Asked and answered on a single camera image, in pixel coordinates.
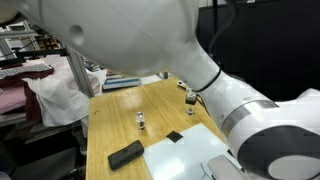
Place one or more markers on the grey keyboard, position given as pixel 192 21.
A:
pixel 23 70

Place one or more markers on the black tape square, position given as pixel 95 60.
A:
pixel 174 136

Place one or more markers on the white paper sheet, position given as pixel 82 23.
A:
pixel 180 156

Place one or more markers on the black eraser block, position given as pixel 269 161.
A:
pixel 126 155

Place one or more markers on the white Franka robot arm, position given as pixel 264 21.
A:
pixel 133 33

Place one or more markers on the dark grey chair seat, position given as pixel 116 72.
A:
pixel 46 165

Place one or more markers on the short clear glass jar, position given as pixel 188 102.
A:
pixel 141 121

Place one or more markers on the white cloth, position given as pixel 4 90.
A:
pixel 56 100

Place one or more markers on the large black monitor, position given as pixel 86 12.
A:
pixel 273 40

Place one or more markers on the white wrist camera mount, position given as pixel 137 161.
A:
pixel 221 168

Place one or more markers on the small white adapter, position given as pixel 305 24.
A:
pixel 181 84

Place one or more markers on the grey metal shelf frame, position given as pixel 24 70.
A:
pixel 80 73

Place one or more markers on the light blue book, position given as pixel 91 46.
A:
pixel 121 83

